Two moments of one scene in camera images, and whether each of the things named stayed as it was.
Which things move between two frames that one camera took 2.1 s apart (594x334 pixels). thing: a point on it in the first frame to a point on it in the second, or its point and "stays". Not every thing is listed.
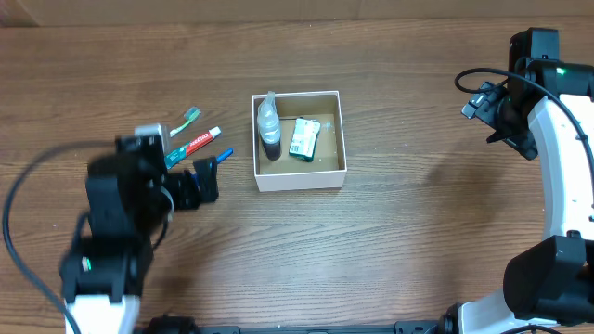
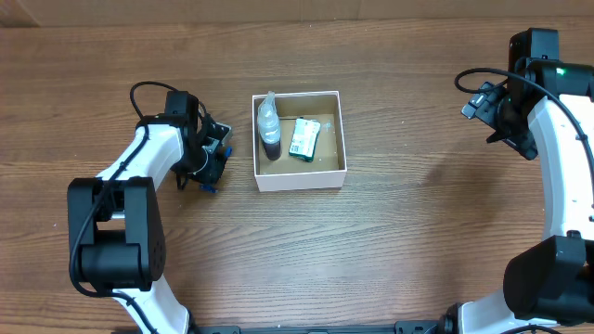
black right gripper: (485, 109) stays
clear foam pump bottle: (269, 127) stays
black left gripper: (207, 186) to (211, 174)
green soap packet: (304, 137) stays
